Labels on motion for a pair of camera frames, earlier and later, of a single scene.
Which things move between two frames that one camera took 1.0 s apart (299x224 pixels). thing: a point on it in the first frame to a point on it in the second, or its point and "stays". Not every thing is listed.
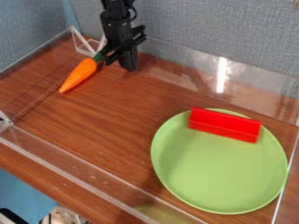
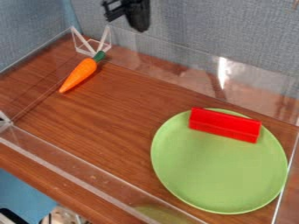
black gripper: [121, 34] to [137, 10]
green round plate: [216, 173] stays
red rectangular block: [226, 124] stays
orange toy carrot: [82, 73] stays
